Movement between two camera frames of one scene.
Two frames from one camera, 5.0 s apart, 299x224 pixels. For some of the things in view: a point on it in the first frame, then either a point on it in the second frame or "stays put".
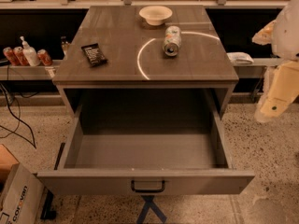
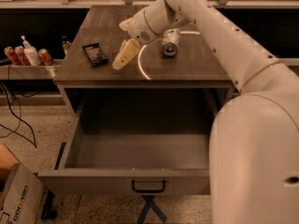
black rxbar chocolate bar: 94,54 stays put
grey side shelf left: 44,72 stays put
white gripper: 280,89 → 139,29
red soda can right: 44,57 stays put
